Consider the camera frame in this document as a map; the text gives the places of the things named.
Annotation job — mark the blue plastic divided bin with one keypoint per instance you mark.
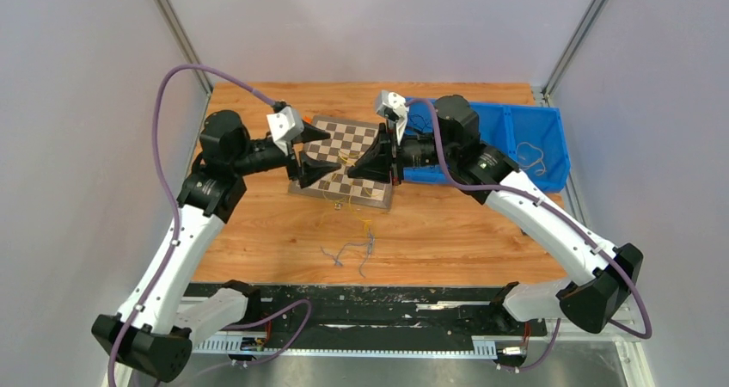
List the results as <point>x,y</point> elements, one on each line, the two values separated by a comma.
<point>531,136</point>

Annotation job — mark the white slotted cable duct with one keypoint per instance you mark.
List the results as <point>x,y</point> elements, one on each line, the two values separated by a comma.
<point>475,348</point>

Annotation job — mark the wooden chessboard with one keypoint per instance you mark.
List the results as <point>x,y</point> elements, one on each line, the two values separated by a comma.
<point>349,141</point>

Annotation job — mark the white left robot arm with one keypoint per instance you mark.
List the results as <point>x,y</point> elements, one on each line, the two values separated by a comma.
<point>149,333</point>

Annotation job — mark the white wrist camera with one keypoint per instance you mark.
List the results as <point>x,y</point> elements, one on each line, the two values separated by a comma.
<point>393,108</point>
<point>285,127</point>

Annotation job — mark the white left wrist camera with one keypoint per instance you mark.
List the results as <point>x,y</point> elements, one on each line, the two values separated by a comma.
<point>285,127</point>

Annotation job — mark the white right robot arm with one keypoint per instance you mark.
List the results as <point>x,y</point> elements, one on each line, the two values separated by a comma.
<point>601,276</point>

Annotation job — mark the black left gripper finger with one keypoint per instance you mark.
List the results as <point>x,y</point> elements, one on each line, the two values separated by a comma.
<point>311,133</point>
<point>312,170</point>

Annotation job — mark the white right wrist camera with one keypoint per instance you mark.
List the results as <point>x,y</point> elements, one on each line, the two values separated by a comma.
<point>393,108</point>

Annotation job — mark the right aluminium frame post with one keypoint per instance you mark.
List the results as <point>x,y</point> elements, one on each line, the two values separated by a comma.
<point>586,22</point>

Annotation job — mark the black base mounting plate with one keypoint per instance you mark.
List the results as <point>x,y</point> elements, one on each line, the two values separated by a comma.
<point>375,315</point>

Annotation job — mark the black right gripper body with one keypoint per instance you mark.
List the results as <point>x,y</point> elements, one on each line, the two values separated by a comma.
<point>399,154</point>

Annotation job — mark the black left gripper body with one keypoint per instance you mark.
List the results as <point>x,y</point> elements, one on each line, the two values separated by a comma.
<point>260,158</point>

